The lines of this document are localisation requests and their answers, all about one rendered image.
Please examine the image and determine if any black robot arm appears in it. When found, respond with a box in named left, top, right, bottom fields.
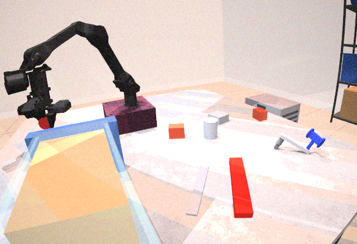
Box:
left=4, top=21, right=140, bottom=119

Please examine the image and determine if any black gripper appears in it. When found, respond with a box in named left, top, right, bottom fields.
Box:
left=17, top=85, right=71, bottom=128

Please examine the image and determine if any white flat bar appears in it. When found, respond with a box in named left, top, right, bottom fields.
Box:
left=186, top=165, right=209, bottom=217

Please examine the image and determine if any grey cylinder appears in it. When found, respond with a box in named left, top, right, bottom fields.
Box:
left=203, top=117, right=218, bottom=140

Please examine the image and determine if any red flat bar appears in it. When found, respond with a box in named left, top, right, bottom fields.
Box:
left=229, top=157, right=253, bottom=218

